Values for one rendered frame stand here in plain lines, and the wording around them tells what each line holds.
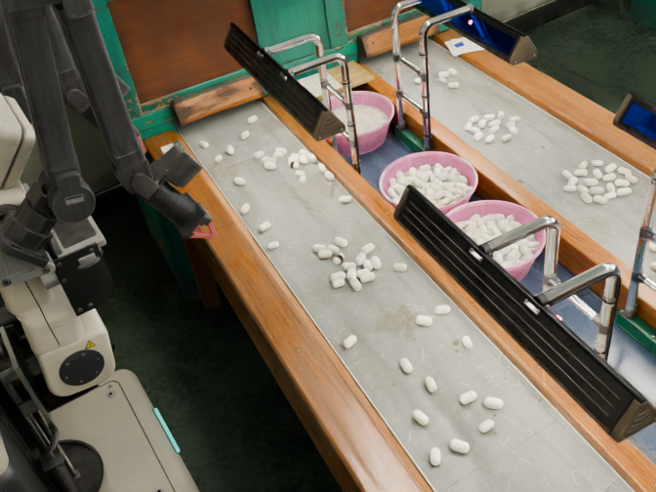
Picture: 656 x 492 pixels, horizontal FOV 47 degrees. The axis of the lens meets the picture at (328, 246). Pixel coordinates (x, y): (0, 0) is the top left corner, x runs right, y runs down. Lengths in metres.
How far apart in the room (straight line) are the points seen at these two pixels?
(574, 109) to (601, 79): 1.74
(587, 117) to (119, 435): 1.63
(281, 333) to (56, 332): 0.50
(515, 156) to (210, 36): 1.01
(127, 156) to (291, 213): 0.74
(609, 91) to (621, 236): 2.11
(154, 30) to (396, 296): 1.13
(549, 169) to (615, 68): 2.09
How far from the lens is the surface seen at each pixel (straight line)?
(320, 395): 1.57
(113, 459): 2.23
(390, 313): 1.73
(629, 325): 1.79
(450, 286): 1.75
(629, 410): 1.14
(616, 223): 1.99
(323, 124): 1.75
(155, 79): 2.45
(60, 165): 1.39
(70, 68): 1.80
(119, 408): 2.34
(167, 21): 2.40
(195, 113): 2.46
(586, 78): 4.10
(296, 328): 1.70
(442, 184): 2.10
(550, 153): 2.21
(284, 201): 2.10
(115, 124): 1.40
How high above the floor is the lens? 1.99
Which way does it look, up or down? 40 degrees down
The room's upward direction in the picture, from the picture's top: 10 degrees counter-clockwise
